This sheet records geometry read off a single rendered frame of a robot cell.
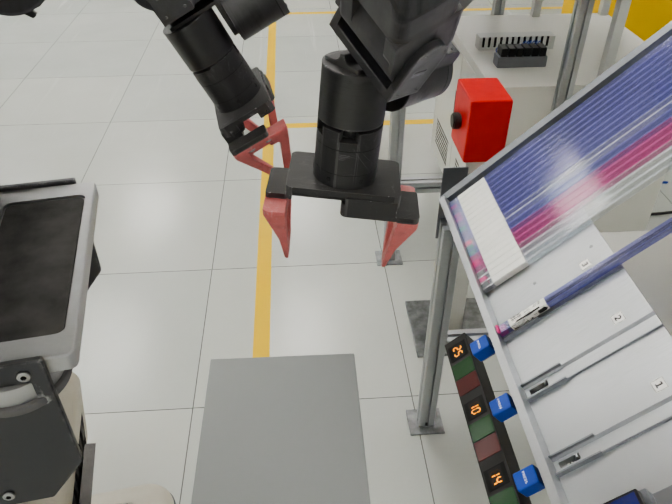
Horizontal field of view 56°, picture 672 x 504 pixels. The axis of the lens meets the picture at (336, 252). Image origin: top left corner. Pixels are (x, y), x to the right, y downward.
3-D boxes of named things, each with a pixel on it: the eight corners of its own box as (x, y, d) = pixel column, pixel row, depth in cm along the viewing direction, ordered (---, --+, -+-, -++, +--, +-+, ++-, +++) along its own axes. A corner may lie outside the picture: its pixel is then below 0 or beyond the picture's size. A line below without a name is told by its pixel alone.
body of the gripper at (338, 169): (291, 167, 61) (295, 95, 57) (396, 177, 61) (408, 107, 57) (284, 204, 56) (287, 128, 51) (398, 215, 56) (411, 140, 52)
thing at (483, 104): (417, 357, 186) (445, 111, 139) (404, 303, 205) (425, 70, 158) (497, 353, 187) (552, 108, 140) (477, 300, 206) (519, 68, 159)
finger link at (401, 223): (335, 238, 66) (344, 160, 61) (403, 244, 66) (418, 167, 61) (332, 280, 61) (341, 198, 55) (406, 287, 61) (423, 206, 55)
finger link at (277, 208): (269, 232, 66) (271, 153, 60) (337, 238, 66) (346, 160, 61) (260, 273, 61) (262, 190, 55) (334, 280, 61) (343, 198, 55)
